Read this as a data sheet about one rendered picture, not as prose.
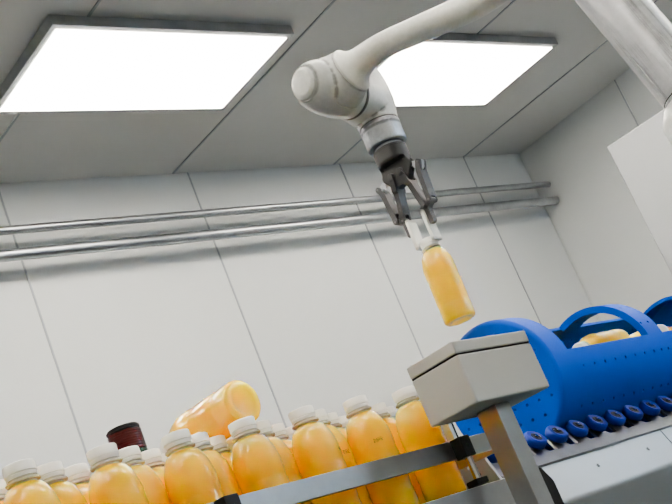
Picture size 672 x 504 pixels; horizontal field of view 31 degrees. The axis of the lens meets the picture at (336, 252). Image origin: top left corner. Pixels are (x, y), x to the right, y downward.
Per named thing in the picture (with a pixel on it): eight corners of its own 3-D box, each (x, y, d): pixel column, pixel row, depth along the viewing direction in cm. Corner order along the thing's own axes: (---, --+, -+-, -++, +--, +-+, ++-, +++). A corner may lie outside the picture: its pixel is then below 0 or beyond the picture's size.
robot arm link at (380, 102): (374, 142, 269) (339, 133, 258) (350, 84, 274) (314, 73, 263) (411, 116, 263) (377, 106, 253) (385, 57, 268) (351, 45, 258)
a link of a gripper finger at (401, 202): (392, 172, 256) (387, 174, 257) (403, 222, 254) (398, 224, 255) (403, 173, 259) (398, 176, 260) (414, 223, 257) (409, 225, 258)
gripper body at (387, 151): (413, 139, 260) (429, 176, 257) (385, 160, 265) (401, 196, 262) (391, 136, 255) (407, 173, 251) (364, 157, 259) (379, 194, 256)
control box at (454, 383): (550, 386, 192) (523, 328, 195) (478, 402, 177) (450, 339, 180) (504, 410, 198) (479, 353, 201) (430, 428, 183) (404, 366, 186)
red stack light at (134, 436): (154, 443, 220) (147, 424, 221) (126, 449, 216) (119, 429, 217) (135, 456, 224) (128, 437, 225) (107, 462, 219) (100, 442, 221)
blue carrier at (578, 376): (767, 383, 296) (721, 275, 302) (584, 436, 230) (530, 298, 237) (669, 419, 313) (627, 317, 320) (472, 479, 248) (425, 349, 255)
